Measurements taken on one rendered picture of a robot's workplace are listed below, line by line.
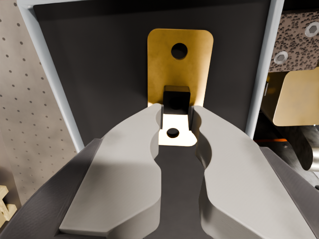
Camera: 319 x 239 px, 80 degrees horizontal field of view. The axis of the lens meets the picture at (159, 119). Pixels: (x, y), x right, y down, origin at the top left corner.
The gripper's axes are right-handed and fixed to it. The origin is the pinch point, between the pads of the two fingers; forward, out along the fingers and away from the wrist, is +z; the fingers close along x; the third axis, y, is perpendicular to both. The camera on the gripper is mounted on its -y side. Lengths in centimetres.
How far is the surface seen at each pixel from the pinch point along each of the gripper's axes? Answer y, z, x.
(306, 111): 5.0, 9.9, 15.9
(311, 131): 9.2, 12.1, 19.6
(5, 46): 8, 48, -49
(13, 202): 197, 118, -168
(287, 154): 16.0, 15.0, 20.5
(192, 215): 14.0, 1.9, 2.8
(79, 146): 4.6, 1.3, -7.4
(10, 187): 171, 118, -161
